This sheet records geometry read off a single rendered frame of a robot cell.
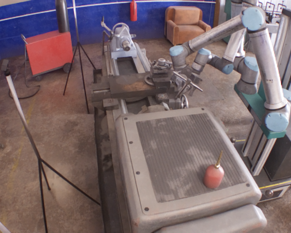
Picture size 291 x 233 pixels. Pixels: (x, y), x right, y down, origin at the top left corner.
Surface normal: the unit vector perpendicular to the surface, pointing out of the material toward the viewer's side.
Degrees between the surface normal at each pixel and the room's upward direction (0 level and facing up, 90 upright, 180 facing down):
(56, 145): 0
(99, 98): 0
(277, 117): 95
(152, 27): 90
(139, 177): 0
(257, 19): 84
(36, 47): 90
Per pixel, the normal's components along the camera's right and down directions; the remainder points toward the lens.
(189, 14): 0.22, 0.59
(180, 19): 0.06, 0.73
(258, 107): 0.00, -0.79
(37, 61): 0.52, 0.53
